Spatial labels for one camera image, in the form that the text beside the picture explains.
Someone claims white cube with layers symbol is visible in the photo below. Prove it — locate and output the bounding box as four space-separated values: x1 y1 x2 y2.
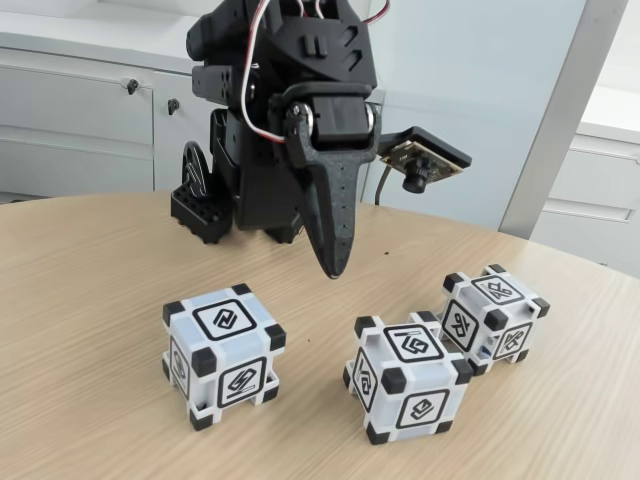
342 309 474 446

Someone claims white cube with crossed symbol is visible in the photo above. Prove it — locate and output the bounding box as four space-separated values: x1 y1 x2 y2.
442 263 552 377

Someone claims black round clamp knob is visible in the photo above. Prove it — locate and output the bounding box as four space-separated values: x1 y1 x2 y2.
181 141 207 200

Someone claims white cube with lightning symbol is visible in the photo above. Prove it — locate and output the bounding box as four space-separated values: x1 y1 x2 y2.
162 283 288 432

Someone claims white low cabinet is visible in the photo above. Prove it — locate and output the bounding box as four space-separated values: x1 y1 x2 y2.
0 27 386 206

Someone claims white drawer cabinet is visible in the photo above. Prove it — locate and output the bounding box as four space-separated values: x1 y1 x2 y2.
532 84 640 281

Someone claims black camera cable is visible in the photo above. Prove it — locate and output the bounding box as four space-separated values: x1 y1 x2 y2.
374 167 392 206

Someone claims camera board on black mount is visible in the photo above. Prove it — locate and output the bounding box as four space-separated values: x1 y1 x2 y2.
377 125 474 195

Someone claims white red servo cable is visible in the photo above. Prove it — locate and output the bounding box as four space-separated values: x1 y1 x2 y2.
238 0 289 145
359 0 392 24

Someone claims grey metal post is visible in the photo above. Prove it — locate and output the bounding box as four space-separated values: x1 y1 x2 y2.
499 0 631 246

